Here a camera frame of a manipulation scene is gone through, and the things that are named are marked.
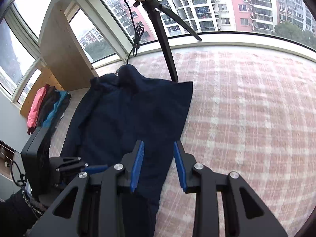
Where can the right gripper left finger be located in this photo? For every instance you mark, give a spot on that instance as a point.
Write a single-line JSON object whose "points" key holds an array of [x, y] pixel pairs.
{"points": [[132, 163]]}

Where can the black garment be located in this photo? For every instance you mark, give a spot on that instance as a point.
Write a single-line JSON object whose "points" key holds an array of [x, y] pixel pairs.
{"points": [[49, 100]]}

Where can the blue garment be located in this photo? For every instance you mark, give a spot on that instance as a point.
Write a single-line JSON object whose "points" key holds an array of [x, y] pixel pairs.
{"points": [[58, 109]]}

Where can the navy blue sweatshirt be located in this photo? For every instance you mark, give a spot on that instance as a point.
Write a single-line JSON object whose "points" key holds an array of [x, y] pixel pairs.
{"points": [[118, 110]]}

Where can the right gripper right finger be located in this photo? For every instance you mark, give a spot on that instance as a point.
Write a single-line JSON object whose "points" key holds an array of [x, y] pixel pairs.
{"points": [[187, 168]]}

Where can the wooden board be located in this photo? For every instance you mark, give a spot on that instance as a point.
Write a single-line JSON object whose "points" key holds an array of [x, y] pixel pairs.
{"points": [[66, 66]]}

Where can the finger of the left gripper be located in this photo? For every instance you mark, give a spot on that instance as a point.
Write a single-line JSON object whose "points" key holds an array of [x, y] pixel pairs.
{"points": [[94, 169]]}

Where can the black tripod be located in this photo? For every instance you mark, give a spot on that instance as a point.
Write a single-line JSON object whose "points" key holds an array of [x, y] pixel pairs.
{"points": [[153, 9]]}

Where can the pink plaid bed cover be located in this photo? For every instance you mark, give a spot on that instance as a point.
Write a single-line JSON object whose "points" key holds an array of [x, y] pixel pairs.
{"points": [[253, 111]]}

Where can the pink garment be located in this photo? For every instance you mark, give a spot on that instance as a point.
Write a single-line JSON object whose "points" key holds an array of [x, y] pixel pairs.
{"points": [[35, 109]]}

